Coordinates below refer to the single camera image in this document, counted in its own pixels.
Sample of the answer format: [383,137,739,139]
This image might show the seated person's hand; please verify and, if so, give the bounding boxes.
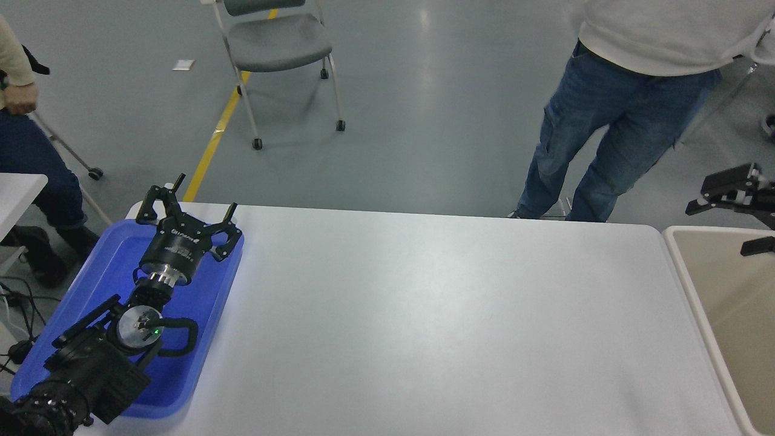
[2,82,38,115]

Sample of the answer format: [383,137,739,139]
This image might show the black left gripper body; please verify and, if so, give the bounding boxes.
[139,213,213,286]

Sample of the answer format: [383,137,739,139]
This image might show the standing person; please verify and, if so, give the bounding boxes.
[509,0,775,222]

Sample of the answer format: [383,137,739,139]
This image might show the white chair with metal legs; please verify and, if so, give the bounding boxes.
[678,24,775,146]

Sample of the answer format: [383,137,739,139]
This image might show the black floor cables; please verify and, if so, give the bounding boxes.
[0,276,46,376]

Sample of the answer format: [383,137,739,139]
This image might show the small white side table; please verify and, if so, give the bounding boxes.
[0,173,48,273]

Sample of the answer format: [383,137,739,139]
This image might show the seated person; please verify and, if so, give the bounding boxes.
[0,15,101,290]

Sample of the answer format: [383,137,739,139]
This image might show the blue plastic tray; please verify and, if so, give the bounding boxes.
[11,218,245,420]

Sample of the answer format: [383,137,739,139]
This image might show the grey wheeled chair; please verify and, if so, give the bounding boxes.
[200,0,347,150]

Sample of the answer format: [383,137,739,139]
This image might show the metal-legged wheeled chair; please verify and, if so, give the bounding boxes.
[17,44,113,228]

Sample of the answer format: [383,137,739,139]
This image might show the large pale bin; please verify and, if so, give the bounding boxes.
[662,226,775,436]

